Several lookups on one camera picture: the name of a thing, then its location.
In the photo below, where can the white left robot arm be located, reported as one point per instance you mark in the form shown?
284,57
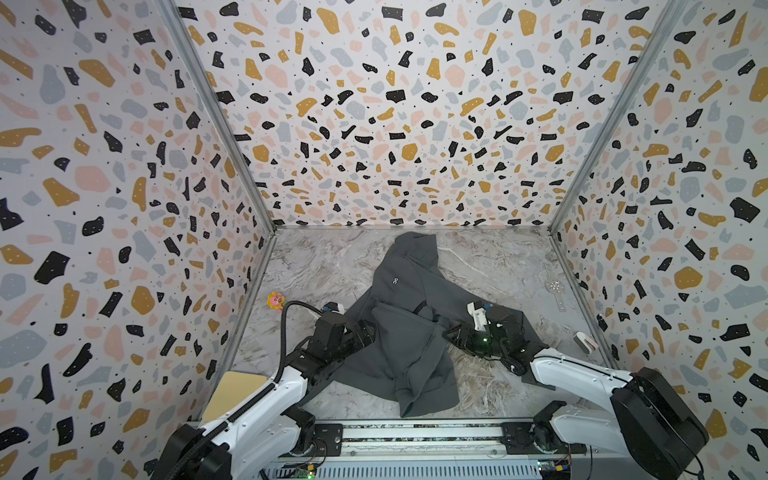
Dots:
270,422

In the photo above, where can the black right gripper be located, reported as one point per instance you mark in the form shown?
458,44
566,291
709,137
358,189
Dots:
459,335

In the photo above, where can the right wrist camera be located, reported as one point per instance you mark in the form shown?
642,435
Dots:
477,310

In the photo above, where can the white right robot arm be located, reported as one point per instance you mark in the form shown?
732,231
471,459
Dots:
638,415

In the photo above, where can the small white clip object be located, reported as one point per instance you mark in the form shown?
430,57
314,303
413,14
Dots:
586,342

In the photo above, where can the right corner aluminium post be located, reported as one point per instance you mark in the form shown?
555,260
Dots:
669,16

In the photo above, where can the left corner aluminium post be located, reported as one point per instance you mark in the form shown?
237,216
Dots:
168,11

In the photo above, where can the corner aluminium post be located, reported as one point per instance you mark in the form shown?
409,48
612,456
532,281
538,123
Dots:
669,16
168,11

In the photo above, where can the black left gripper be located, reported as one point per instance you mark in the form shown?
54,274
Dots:
367,336

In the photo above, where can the beige kitchen scale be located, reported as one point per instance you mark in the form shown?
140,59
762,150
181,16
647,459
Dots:
233,388

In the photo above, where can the pink yellow small toy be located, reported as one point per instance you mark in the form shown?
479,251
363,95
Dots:
276,301

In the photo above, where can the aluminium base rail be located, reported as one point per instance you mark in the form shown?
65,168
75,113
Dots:
444,449

